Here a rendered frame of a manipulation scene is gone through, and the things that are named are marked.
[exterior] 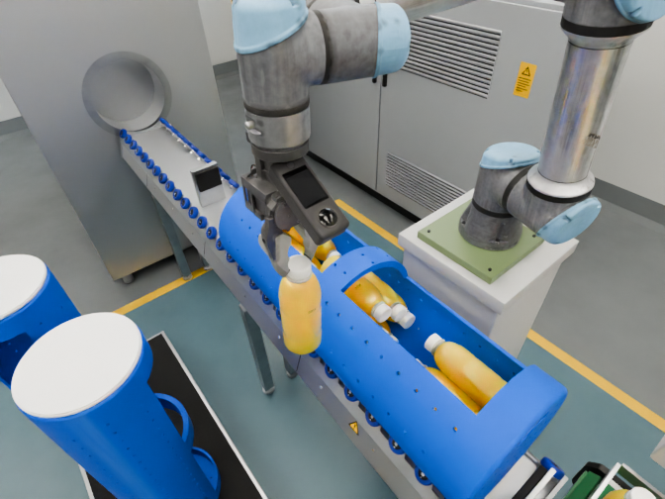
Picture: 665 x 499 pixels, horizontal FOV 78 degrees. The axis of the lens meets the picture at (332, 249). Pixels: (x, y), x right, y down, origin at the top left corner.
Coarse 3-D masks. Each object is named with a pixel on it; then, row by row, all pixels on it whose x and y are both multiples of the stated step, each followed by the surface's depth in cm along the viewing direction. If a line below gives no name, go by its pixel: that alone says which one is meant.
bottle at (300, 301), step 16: (288, 288) 63; (304, 288) 63; (320, 288) 66; (288, 304) 64; (304, 304) 64; (320, 304) 67; (288, 320) 67; (304, 320) 66; (320, 320) 70; (288, 336) 70; (304, 336) 69; (320, 336) 72; (304, 352) 72
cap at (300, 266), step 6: (294, 258) 63; (300, 258) 63; (306, 258) 63; (288, 264) 62; (294, 264) 62; (300, 264) 62; (306, 264) 62; (294, 270) 61; (300, 270) 61; (306, 270) 61; (294, 276) 61; (300, 276) 61; (306, 276) 62
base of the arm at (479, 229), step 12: (468, 216) 101; (480, 216) 97; (492, 216) 95; (504, 216) 95; (468, 228) 101; (480, 228) 98; (492, 228) 97; (504, 228) 96; (516, 228) 97; (468, 240) 101; (480, 240) 99; (492, 240) 98; (504, 240) 98; (516, 240) 99
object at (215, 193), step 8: (200, 168) 149; (208, 168) 150; (216, 168) 151; (192, 176) 150; (200, 176) 149; (208, 176) 151; (216, 176) 153; (200, 184) 150; (208, 184) 152; (216, 184) 154; (200, 192) 154; (208, 192) 156; (216, 192) 158; (224, 192) 160; (200, 200) 156; (208, 200) 158; (216, 200) 160
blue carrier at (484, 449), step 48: (240, 192) 112; (240, 240) 107; (336, 240) 120; (336, 288) 86; (336, 336) 83; (384, 336) 77; (480, 336) 87; (384, 384) 75; (432, 384) 69; (528, 384) 67; (432, 432) 68; (480, 432) 64; (528, 432) 63; (432, 480) 71; (480, 480) 62
